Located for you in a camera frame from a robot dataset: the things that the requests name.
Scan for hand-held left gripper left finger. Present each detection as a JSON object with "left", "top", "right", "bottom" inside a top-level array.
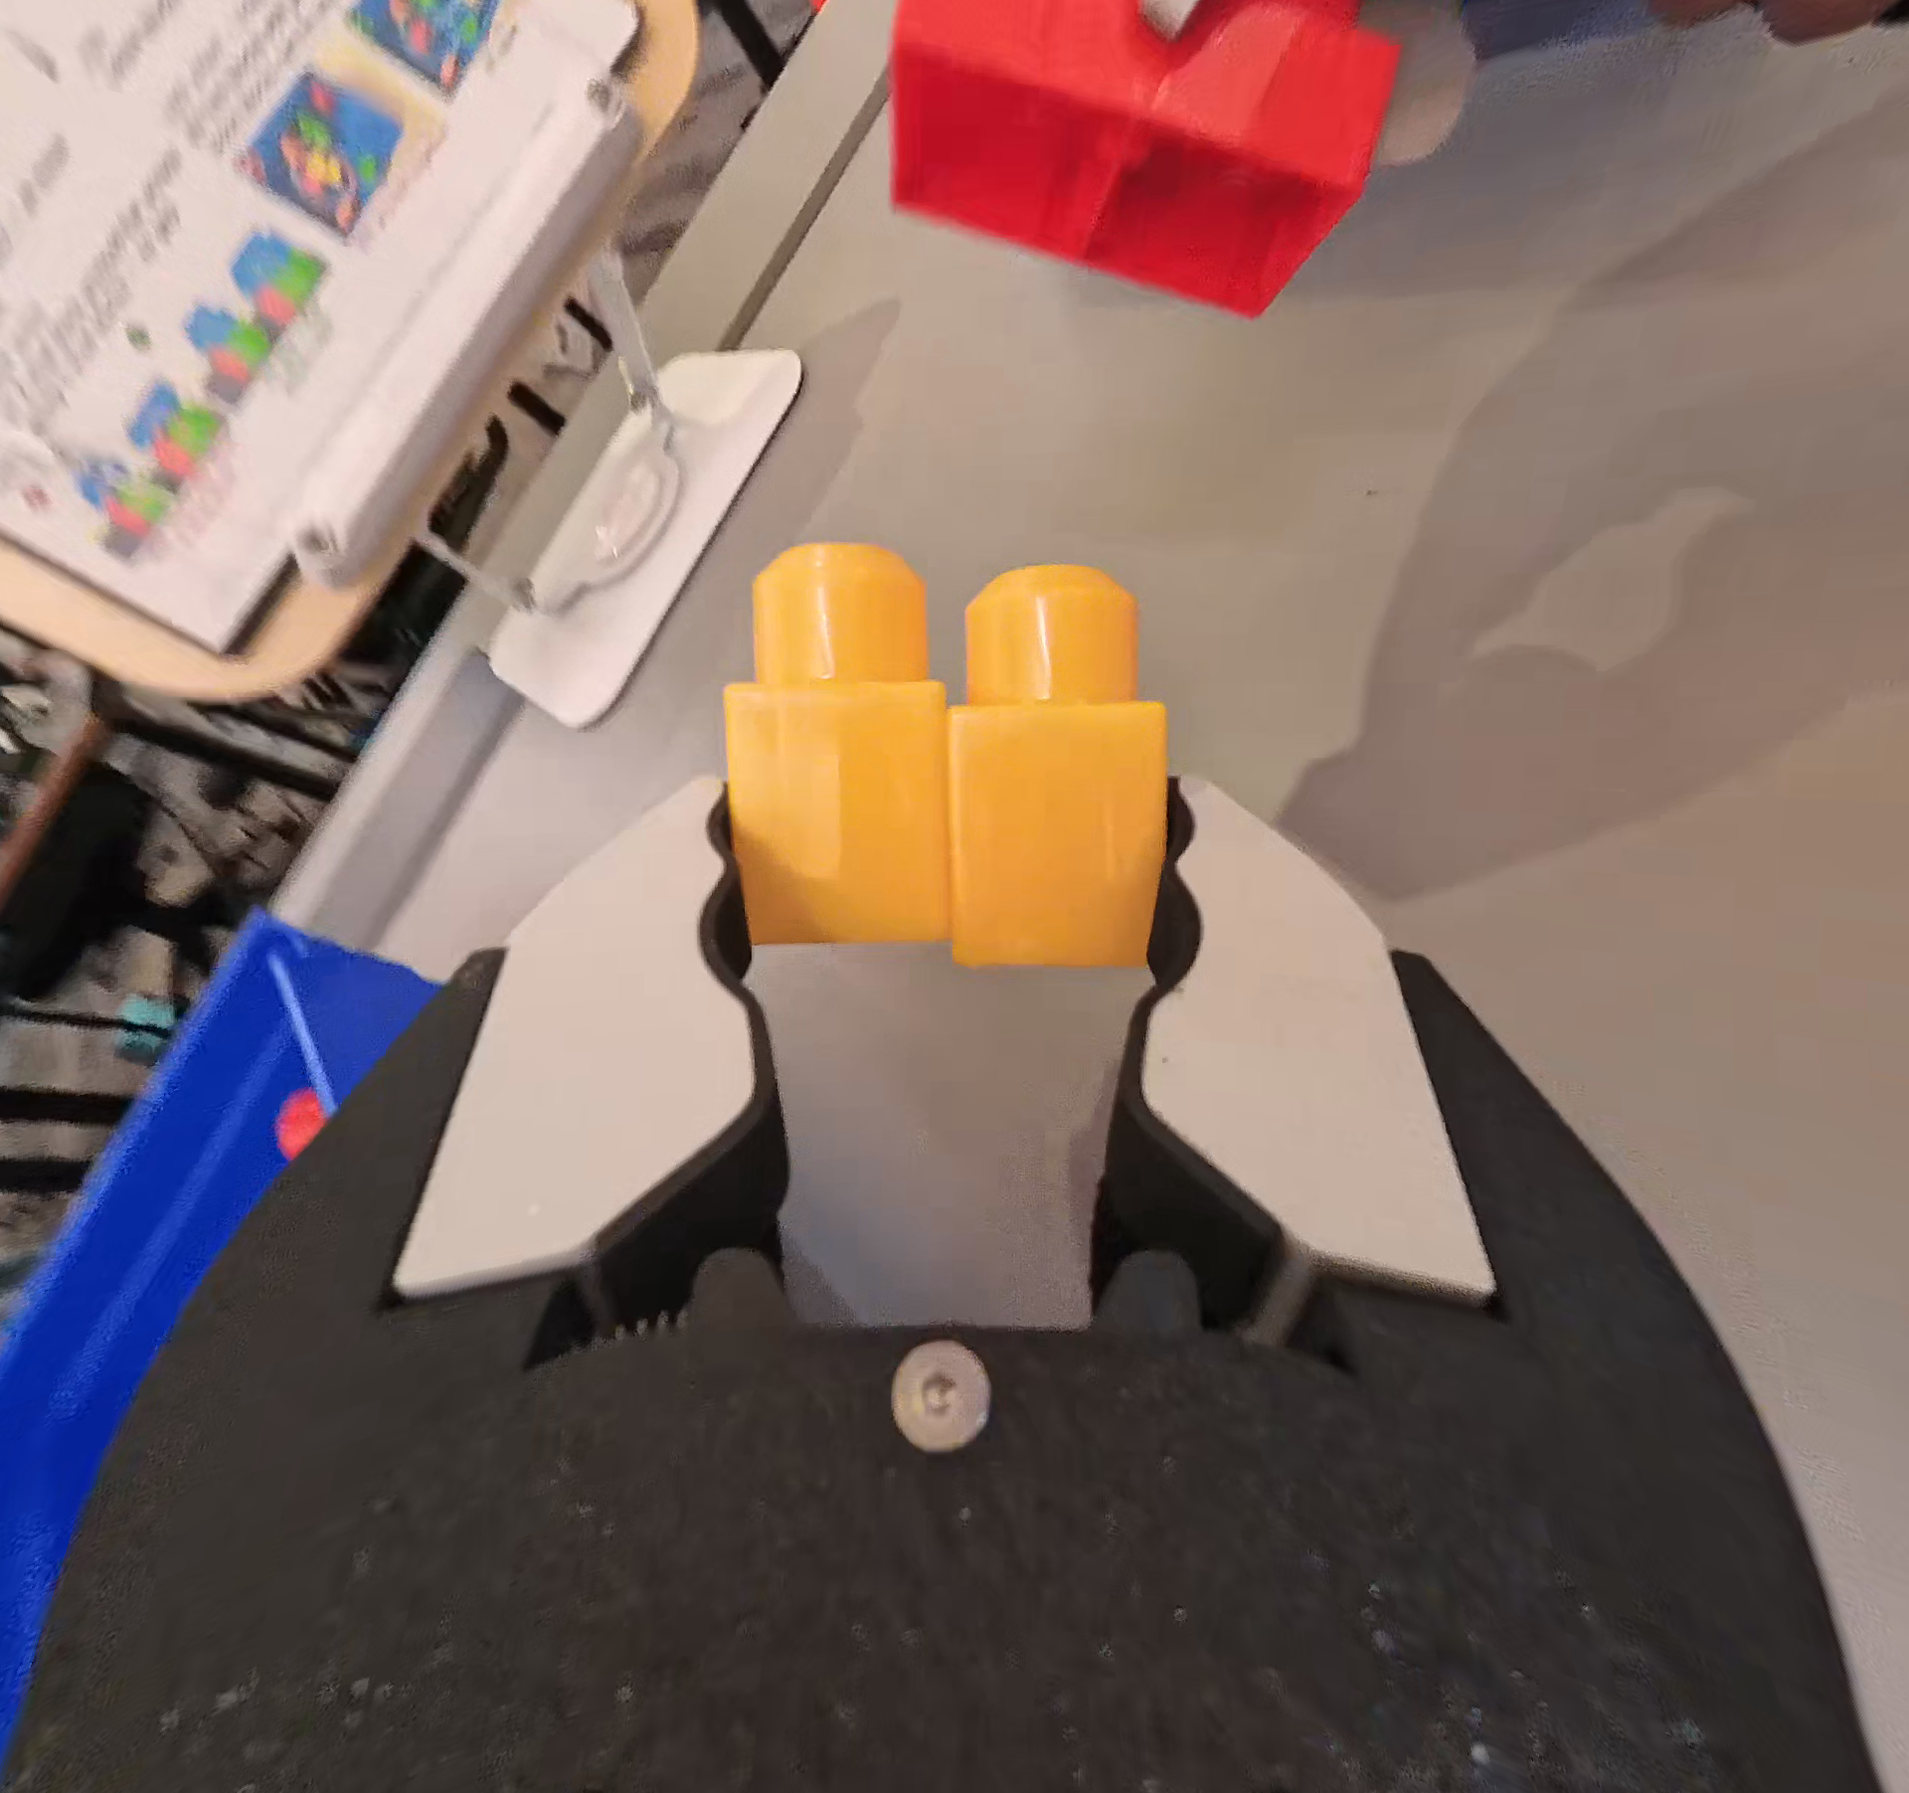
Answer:
[{"left": 389, "top": 776, "right": 786, "bottom": 1325}]

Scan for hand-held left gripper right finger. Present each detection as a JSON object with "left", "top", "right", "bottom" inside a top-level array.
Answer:
[{"left": 1090, "top": 776, "right": 1494, "bottom": 1348}]

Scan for yellow toy block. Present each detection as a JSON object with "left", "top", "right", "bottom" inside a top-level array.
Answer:
[
  {"left": 725, "top": 543, "right": 951, "bottom": 945},
  {"left": 946, "top": 568, "right": 1169, "bottom": 972}
]

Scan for blue plastic storage bin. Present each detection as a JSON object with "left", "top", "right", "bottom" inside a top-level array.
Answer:
[{"left": 0, "top": 908, "right": 448, "bottom": 1724}]

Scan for grey desk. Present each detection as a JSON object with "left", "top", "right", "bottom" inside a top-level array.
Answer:
[{"left": 275, "top": 0, "right": 1909, "bottom": 1674}]

